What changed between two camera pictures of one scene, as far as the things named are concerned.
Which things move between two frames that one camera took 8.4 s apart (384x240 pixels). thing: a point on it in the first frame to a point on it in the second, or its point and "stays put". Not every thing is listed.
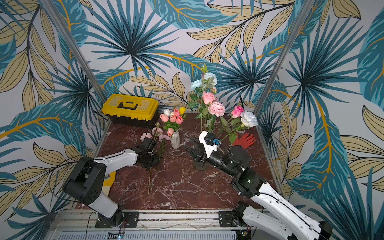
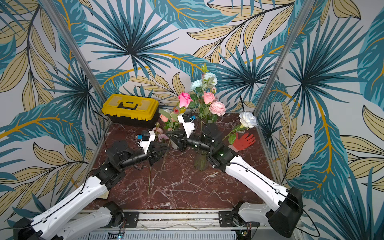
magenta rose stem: x=235 y=113 to x=184 y=99
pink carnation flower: x=162 y=138 stays put
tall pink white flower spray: x=205 y=100 stays put
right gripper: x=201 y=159 to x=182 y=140
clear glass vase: x=201 y=165 stays put
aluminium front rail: x=80 y=219 stays put
